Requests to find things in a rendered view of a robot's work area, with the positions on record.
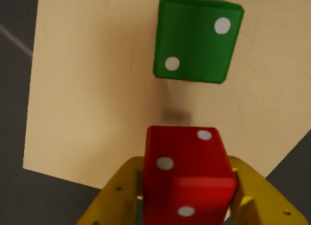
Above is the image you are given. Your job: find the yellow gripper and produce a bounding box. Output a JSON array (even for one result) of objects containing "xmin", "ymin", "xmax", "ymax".
[{"xmin": 75, "ymin": 155, "xmax": 309, "ymax": 225}]

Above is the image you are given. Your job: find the green die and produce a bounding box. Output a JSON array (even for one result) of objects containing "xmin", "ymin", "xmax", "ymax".
[{"xmin": 153, "ymin": 0, "xmax": 245, "ymax": 84}]

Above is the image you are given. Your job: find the beige flat mat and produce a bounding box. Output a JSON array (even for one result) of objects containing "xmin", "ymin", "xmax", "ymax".
[{"xmin": 23, "ymin": 0, "xmax": 311, "ymax": 189}]

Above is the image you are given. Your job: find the red die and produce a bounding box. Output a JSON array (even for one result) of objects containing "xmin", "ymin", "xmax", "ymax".
[{"xmin": 142, "ymin": 125, "xmax": 237, "ymax": 225}]

